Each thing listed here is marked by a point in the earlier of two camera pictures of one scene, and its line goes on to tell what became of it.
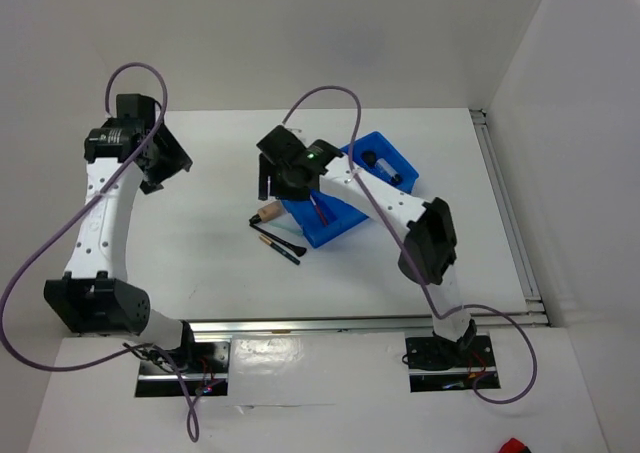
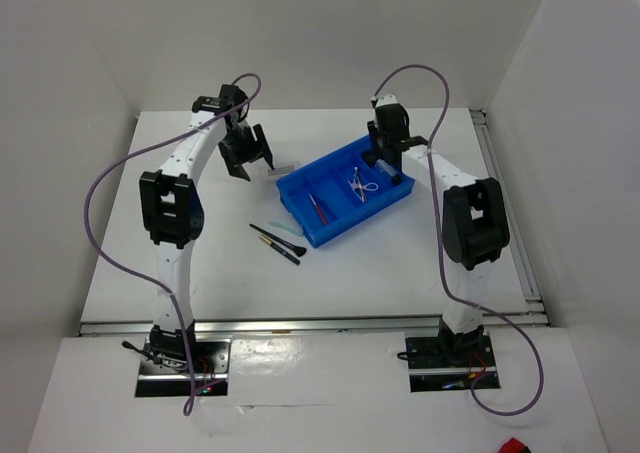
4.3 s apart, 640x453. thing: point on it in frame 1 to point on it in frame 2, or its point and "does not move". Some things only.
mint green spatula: (288, 228) does not move
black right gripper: (266, 168) to (377, 134)
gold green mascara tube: (281, 251) does not move
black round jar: (369, 156) does not move
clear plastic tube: (387, 170) does not move
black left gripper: (175, 159) to (254, 152)
